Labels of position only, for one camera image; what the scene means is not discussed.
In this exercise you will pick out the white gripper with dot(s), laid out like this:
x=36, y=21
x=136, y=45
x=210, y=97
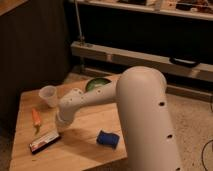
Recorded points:
x=62, y=124

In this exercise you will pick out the black whiteboard eraser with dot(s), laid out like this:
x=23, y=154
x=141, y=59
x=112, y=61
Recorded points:
x=44, y=141

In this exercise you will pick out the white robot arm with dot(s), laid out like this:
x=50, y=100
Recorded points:
x=140, y=96

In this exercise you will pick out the translucent plastic cup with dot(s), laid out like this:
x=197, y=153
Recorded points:
x=49, y=95

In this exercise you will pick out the orange toy carrot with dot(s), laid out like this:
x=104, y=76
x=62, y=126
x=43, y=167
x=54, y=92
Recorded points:
x=37, y=122

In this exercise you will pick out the wooden table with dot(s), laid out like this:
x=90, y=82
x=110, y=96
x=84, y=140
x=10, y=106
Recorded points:
x=77, y=149

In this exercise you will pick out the green bowl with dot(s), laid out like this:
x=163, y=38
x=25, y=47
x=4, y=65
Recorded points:
x=96, y=82

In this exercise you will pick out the blue folded cloth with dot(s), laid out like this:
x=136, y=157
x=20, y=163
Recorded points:
x=108, y=139

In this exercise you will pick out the metal beam with pole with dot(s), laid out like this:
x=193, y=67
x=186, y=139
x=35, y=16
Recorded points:
x=139, y=38

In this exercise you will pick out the cluttered background shelf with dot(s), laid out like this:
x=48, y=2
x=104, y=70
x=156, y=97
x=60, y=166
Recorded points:
x=163, y=7

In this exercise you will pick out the black handle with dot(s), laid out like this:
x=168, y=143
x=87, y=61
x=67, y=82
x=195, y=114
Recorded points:
x=189, y=64

